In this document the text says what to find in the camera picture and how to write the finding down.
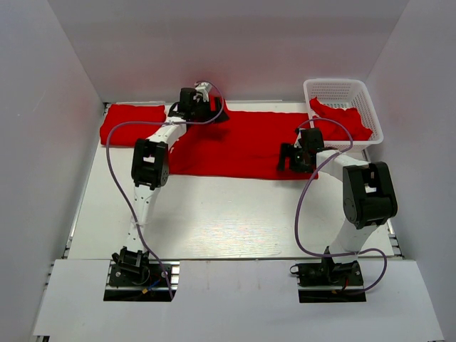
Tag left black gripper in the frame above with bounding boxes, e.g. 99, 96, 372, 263
192, 96, 230, 124

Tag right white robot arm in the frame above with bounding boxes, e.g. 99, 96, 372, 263
277, 128, 398, 284

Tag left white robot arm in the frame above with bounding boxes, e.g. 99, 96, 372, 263
113, 81, 229, 284

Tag red t shirts in basket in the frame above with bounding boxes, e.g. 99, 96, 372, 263
309, 98, 373, 141

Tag folded red t shirt stack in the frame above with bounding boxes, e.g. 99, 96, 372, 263
99, 103, 172, 147

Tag white plastic basket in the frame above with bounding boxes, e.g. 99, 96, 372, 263
303, 78, 383, 152

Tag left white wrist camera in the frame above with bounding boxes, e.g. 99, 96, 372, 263
195, 81, 212, 102

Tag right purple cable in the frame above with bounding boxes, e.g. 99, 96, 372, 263
294, 118, 388, 295

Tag purple cable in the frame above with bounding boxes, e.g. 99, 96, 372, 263
294, 118, 388, 295
105, 81, 226, 300

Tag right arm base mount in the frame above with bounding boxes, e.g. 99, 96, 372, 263
289, 258, 366, 304

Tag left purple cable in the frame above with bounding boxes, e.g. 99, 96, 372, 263
105, 81, 226, 300

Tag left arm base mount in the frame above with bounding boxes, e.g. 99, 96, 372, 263
103, 261, 180, 302

